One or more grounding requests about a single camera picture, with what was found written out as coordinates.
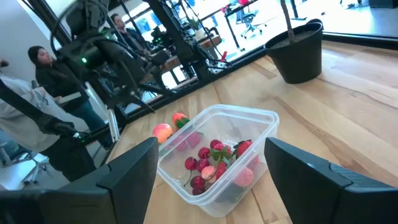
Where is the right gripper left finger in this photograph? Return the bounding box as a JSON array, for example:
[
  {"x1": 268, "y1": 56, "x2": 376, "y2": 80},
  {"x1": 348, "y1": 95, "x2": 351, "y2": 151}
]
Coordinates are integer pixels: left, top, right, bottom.
[{"x1": 0, "y1": 137, "x2": 159, "y2": 224}]

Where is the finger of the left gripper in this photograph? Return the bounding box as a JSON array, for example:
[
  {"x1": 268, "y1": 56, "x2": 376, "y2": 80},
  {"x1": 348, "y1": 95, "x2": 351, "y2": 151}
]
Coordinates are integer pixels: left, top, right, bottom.
[
  {"x1": 119, "y1": 89, "x2": 156, "y2": 113},
  {"x1": 139, "y1": 81, "x2": 186, "y2": 96}
]

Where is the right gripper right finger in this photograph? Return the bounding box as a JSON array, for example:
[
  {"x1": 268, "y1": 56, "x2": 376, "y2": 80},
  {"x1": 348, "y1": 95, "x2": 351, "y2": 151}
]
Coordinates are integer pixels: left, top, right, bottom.
[{"x1": 264, "y1": 136, "x2": 398, "y2": 224}]

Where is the toy peach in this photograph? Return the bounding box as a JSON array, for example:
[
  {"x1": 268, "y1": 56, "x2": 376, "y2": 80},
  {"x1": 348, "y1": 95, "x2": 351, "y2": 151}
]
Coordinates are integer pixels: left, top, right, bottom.
[{"x1": 151, "y1": 123, "x2": 174, "y2": 144}]

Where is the pink lumpy toy fruit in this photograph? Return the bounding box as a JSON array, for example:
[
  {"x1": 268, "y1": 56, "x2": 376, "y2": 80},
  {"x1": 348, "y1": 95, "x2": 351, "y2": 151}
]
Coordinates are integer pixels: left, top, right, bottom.
[
  {"x1": 233, "y1": 167, "x2": 255, "y2": 189},
  {"x1": 200, "y1": 165, "x2": 218, "y2": 182}
]

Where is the red toy strawberry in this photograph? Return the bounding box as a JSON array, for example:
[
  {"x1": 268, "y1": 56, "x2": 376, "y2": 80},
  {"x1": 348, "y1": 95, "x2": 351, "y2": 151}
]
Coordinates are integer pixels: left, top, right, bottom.
[
  {"x1": 232, "y1": 139, "x2": 254, "y2": 158},
  {"x1": 215, "y1": 161, "x2": 228, "y2": 180}
]

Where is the strawberry with large green leaves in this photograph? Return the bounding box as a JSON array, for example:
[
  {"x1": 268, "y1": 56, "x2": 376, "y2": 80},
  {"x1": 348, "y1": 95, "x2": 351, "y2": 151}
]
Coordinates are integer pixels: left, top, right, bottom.
[{"x1": 208, "y1": 142, "x2": 233, "y2": 166}]

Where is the clear plastic tupperware container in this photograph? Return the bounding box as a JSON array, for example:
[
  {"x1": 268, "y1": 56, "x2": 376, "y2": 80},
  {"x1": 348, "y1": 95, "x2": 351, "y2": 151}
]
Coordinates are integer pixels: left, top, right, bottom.
[{"x1": 156, "y1": 104, "x2": 280, "y2": 218}]

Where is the white upright bar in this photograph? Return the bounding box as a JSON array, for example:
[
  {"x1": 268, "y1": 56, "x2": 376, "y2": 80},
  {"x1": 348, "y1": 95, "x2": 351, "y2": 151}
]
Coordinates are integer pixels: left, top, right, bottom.
[{"x1": 107, "y1": 105, "x2": 121, "y2": 142}]

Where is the person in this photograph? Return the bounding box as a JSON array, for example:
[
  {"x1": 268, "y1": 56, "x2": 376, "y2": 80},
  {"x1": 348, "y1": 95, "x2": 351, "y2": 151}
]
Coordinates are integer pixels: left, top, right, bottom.
[
  {"x1": 27, "y1": 45, "x2": 111, "y2": 149},
  {"x1": 0, "y1": 58, "x2": 98, "y2": 184},
  {"x1": 110, "y1": 12, "x2": 152, "y2": 60}
]

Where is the flat grey tablet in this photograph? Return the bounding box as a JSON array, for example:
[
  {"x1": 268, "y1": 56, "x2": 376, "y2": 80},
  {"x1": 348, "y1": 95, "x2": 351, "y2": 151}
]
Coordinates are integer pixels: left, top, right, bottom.
[{"x1": 57, "y1": 91, "x2": 82, "y2": 105}]

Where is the small plant in white pot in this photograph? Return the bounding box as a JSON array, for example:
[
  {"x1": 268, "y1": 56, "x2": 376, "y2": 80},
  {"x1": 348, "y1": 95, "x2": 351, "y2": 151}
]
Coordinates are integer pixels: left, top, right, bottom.
[{"x1": 186, "y1": 15, "x2": 206, "y2": 40}]

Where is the wooden background desk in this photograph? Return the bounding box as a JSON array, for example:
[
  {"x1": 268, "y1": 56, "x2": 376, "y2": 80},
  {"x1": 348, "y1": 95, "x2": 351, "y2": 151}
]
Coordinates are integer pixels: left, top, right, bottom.
[{"x1": 161, "y1": 32, "x2": 223, "y2": 74}]

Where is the black diagonal strut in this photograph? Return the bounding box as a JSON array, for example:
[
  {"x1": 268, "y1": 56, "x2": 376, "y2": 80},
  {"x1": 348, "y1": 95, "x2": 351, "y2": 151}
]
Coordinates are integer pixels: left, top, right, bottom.
[{"x1": 0, "y1": 79, "x2": 78, "y2": 139}]

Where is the white office chair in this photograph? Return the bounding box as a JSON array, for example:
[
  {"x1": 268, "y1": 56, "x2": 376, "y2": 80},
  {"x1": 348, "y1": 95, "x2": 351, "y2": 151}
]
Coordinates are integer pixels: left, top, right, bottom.
[{"x1": 0, "y1": 139, "x2": 50, "y2": 187}]

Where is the black office chair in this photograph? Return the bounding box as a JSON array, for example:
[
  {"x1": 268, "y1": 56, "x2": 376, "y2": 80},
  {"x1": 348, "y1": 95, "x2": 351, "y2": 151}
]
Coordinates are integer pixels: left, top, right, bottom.
[{"x1": 234, "y1": 8, "x2": 268, "y2": 40}]

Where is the green plant in black pot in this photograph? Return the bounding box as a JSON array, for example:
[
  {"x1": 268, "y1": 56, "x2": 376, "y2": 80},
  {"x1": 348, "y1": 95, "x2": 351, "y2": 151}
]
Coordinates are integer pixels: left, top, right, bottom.
[{"x1": 263, "y1": 0, "x2": 325, "y2": 85}]

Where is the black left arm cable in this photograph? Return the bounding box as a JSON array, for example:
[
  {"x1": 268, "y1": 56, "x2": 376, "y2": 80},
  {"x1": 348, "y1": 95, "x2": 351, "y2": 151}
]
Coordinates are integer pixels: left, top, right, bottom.
[{"x1": 49, "y1": 0, "x2": 81, "y2": 50}]

